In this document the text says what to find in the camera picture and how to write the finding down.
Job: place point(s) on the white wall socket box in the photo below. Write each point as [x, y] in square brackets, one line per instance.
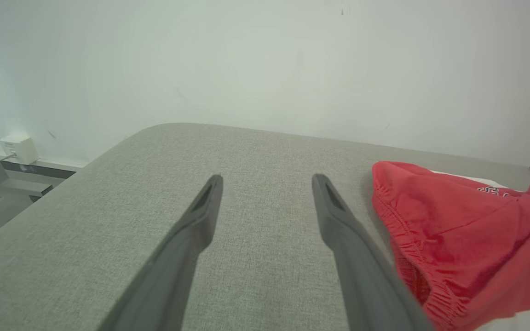
[20, 148]

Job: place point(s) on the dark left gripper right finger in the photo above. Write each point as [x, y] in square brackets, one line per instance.
[366, 285]

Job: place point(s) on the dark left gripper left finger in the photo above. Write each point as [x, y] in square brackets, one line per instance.
[173, 276]

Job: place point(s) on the dark baseboard strip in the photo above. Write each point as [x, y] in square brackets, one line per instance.
[39, 170]

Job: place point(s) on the red shorts with white stripe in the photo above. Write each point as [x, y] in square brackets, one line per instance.
[467, 239]

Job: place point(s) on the white baseboard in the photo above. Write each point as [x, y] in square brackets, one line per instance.
[58, 164]

